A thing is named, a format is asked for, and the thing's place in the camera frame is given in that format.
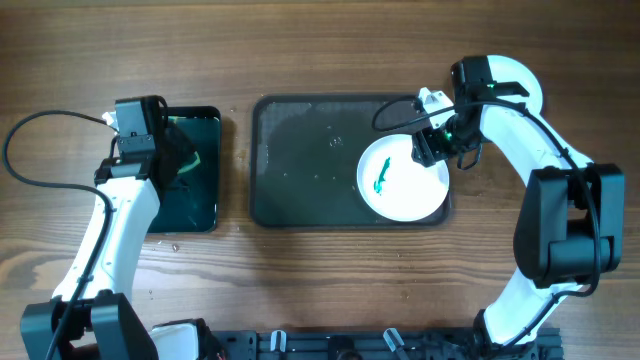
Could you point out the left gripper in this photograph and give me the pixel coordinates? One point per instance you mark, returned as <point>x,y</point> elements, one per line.
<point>176,151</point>

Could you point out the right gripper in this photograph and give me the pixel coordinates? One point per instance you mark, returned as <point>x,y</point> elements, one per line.
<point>426,149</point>

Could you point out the green yellow sponge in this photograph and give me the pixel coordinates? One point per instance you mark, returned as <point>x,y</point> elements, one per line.
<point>194,159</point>

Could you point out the white plate top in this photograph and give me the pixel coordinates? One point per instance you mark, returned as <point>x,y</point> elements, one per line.
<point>512,81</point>

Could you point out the white plate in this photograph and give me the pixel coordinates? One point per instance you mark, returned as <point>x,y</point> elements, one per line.
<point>395,186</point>
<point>512,81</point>

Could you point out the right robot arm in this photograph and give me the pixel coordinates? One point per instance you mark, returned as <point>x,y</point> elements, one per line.
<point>570,227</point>

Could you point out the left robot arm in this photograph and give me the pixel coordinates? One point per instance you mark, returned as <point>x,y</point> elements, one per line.
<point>90,314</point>

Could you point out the dark grey serving tray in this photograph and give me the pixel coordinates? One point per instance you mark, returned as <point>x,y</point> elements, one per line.
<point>305,150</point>

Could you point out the black water basin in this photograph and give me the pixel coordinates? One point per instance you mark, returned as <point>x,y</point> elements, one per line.
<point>195,210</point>

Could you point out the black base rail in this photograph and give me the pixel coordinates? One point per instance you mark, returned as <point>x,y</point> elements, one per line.
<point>186,341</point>

